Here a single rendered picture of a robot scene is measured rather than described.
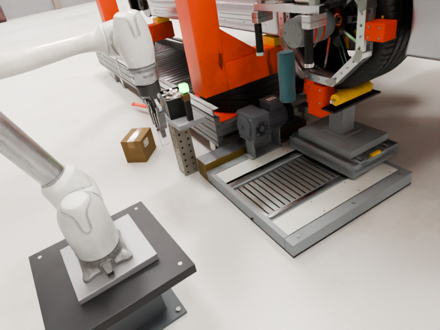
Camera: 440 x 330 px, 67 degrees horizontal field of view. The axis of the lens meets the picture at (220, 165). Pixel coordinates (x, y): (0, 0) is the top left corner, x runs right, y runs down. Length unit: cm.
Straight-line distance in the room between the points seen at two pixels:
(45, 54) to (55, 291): 79
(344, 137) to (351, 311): 96
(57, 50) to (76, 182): 47
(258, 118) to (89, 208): 111
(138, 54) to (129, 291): 77
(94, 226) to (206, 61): 110
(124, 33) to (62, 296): 89
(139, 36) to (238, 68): 105
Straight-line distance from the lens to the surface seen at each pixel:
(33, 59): 107
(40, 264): 152
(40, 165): 129
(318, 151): 201
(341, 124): 199
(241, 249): 165
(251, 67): 206
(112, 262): 128
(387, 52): 164
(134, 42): 104
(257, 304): 146
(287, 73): 178
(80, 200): 118
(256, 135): 195
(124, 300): 122
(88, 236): 119
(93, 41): 119
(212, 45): 190
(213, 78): 193
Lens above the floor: 120
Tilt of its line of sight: 32 degrees down
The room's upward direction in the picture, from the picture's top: 10 degrees counter-clockwise
